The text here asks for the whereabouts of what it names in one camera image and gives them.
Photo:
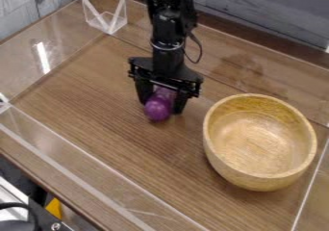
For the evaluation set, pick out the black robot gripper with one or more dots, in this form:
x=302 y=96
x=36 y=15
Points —
x=164 y=69

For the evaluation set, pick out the purple toy eggplant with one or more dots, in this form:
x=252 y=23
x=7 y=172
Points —
x=159 y=107

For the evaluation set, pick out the brown wooden bowl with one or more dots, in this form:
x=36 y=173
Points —
x=260 y=142

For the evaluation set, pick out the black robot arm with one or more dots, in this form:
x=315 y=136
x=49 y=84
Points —
x=173 y=18

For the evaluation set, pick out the clear acrylic table barrier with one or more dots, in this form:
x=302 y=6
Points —
x=108 y=198

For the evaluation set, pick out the clear acrylic corner bracket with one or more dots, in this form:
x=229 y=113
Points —
x=108 y=22

